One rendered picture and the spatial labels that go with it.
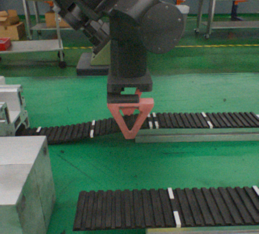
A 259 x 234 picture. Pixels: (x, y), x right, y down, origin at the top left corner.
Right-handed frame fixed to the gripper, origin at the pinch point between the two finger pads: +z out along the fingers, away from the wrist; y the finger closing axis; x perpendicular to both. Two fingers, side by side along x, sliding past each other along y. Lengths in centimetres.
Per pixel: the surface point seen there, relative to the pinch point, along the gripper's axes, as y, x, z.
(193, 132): 1.9, 10.9, 1.2
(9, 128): 3.2, -18.9, -1.2
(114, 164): 7.5, -2.6, 3.1
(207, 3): -757, 253, 42
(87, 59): -51, -13, 3
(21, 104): -3.5, -19.2, -2.0
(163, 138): 1.9, 5.8, 2.3
